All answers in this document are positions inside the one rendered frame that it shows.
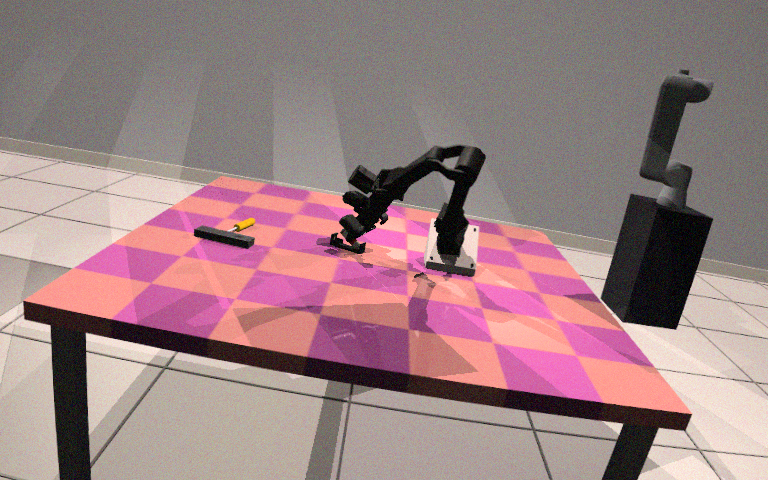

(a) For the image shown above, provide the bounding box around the yellow-handled screwdriver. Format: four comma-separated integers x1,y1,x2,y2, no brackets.
227,218,255,232

